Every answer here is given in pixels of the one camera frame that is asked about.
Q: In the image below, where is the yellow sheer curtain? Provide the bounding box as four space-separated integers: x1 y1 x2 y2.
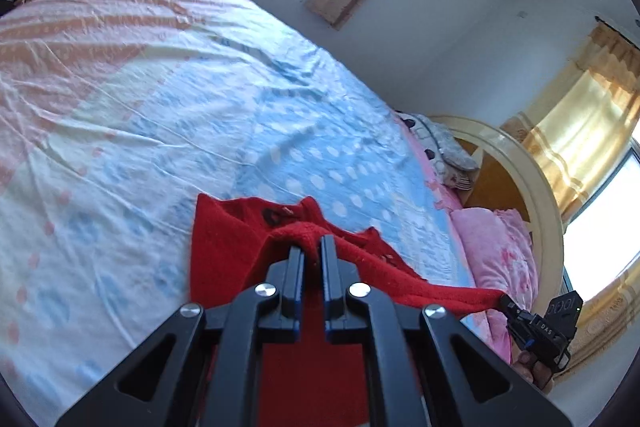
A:
500 22 640 378

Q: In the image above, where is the person's right hand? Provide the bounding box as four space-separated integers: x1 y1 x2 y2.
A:
515 349 551 390

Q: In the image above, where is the grey patterned pillow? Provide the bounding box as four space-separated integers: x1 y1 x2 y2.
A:
411 113 481 172

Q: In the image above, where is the pink pillow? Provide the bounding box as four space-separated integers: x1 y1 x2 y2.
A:
450 207 541 364

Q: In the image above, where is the cream wooden headboard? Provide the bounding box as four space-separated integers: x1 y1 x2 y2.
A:
430 116 566 288

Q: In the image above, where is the red knitted sweater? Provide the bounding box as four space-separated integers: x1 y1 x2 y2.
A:
189 193 511 427

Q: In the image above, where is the pastel patterned bed sheet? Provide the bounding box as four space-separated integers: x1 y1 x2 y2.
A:
0 0 476 427

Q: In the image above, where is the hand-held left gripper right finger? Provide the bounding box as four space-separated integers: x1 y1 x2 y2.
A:
320 234 573 427

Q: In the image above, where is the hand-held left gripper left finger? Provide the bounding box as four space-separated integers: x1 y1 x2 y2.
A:
54 244 306 427

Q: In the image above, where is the white panda print pillow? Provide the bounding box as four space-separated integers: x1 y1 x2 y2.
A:
395 109 475 191

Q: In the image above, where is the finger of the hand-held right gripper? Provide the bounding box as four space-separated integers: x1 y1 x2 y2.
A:
499 292 532 324

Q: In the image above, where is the large side window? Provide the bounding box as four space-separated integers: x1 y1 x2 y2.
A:
562 142 640 303

